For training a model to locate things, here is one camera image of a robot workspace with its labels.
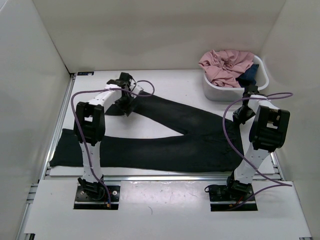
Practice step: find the navy blue garment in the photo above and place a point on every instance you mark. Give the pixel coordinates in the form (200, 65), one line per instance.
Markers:
(248, 77)

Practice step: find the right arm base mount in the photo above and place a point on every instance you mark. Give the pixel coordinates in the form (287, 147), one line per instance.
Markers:
(223, 199)

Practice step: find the black trousers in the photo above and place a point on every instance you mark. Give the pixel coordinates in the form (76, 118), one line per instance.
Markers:
(205, 143)

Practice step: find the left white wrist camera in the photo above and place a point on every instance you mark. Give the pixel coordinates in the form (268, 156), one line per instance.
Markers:
(138, 89)

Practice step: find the white plastic basket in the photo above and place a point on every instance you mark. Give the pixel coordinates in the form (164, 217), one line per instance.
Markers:
(230, 94)

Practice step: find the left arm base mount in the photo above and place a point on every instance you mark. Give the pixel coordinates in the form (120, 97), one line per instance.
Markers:
(98, 200)

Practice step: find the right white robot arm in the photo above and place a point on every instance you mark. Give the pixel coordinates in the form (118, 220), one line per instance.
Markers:
(267, 133)

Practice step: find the aluminium frame rail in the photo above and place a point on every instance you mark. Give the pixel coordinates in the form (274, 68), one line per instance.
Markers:
(275, 176)

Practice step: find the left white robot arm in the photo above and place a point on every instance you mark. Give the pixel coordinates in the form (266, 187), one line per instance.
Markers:
(90, 127)

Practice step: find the pink garment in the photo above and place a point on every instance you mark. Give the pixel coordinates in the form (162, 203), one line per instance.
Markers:
(222, 68)

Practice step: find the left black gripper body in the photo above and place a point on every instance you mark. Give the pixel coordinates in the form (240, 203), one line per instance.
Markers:
(123, 103)

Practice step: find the small dark label sticker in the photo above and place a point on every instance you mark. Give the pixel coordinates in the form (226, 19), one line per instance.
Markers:
(85, 73)

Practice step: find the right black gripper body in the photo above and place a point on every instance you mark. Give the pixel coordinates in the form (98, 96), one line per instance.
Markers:
(243, 114)

